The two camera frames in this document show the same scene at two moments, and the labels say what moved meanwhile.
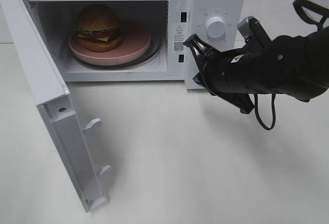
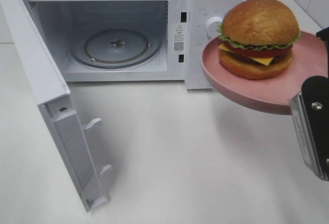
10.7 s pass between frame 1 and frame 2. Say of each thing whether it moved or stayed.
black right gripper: moved
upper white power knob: stayed
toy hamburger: moved
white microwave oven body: stayed
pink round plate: moved
